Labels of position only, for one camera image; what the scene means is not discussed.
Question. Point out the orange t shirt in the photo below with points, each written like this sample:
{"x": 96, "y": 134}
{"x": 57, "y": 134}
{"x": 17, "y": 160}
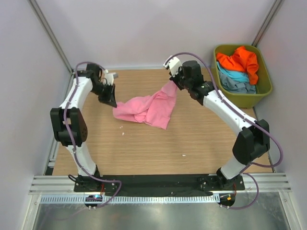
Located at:
{"x": 243, "y": 61}

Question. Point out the slotted cable duct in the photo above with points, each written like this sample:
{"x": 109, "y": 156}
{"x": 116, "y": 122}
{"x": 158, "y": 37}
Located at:
{"x": 95, "y": 199}

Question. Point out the aluminium corner post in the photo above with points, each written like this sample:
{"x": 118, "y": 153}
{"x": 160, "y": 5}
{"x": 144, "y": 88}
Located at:
{"x": 273, "y": 11}
{"x": 42, "y": 19}

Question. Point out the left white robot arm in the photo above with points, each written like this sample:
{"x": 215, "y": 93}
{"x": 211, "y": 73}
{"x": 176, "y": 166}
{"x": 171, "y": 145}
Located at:
{"x": 69, "y": 126}

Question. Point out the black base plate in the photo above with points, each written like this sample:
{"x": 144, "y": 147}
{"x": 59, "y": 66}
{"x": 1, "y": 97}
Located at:
{"x": 180, "y": 185}

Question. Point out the aluminium front rail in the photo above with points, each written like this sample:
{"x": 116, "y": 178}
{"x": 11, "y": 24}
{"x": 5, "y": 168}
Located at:
{"x": 264, "y": 182}

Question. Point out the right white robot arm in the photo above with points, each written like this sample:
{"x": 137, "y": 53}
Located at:
{"x": 252, "y": 140}

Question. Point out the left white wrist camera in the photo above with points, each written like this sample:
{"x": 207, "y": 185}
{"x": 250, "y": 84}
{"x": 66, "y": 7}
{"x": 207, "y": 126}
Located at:
{"x": 109, "y": 77}

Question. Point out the olive green plastic bin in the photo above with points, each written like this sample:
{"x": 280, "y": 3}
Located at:
{"x": 263, "y": 86}

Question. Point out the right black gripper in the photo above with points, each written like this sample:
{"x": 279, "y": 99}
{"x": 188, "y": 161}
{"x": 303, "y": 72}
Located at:
{"x": 174, "y": 79}

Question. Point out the grey blue t shirt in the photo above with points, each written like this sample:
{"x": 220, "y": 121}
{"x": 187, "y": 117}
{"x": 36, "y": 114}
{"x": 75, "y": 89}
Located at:
{"x": 234, "y": 86}

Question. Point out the right aluminium corner post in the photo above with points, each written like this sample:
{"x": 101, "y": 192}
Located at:
{"x": 273, "y": 11}

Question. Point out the pink t shirt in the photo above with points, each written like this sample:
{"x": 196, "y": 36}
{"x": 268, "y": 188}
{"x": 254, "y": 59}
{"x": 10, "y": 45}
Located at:
{"x": 154, "y": 110}

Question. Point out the left aluminium corner post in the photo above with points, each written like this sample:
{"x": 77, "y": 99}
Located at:
{"x": 42, "y": 19}

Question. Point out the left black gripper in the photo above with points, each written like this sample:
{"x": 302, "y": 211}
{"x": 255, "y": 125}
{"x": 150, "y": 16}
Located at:
{"x": 110, "y": 98}

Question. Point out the light blue t shirt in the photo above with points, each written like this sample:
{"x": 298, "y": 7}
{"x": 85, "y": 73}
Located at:
{"x": 235, "y": 75}

